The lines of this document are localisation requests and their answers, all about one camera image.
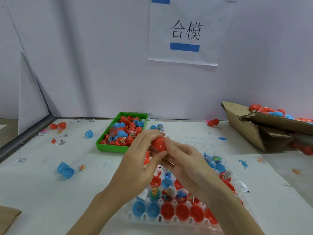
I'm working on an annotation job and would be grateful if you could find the person's right hand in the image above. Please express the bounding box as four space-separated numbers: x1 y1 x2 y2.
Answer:
159 136 233 206

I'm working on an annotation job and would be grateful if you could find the person's left hand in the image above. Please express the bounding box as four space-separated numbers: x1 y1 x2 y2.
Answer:
104 130 166 204

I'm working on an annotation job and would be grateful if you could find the blue egg shell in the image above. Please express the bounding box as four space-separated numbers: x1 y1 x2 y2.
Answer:
57 161 75 179

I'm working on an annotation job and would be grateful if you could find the cardboard box of capsules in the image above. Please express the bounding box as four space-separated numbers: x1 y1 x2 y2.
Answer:
220 101 313 153

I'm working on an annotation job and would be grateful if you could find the pile of finished eggs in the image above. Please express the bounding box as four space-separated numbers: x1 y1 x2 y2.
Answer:
248 104 313 123

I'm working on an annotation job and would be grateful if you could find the person's right forearm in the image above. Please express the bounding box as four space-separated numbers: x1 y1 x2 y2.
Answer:
205 187 267 235

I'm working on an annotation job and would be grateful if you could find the clear plastic egg tray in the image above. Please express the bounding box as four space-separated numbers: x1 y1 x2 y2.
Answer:
120 134 252 228

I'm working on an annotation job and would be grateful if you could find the green plastic tray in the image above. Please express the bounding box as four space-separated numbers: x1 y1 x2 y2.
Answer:
95 112 149 154

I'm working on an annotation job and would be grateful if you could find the clear triangular panel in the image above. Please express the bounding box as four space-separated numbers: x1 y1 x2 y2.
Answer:
19 52 50 135

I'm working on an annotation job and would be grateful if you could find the flat brown cardboard sheet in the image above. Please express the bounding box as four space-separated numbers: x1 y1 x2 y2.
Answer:
0 205 22 235

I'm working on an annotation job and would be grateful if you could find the white paper sign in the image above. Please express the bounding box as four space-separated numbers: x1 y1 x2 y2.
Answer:
148 0 237 67

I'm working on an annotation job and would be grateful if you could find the grey metal rail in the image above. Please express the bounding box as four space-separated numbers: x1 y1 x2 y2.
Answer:
0 115 55 162

